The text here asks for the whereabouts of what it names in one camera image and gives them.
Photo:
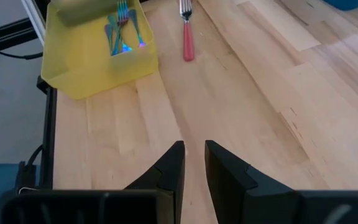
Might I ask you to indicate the black aluminium table frame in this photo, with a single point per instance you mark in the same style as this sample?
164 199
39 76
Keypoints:
48 140

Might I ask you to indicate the iridescent blue metal fork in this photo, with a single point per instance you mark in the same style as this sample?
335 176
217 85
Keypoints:
109 35
135 25
123 11
126 48

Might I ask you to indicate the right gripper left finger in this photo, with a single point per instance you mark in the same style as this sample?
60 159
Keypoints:
169 174

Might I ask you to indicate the blue plastic bin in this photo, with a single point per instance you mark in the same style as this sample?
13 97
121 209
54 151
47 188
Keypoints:
350 3

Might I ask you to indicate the yellow plastic bin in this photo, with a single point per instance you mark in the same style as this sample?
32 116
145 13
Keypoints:
82 71

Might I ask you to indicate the silver aluminium frame bar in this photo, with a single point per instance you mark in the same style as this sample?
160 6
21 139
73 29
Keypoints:
34 21

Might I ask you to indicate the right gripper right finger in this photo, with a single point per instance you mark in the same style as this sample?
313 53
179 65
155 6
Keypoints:
235 193

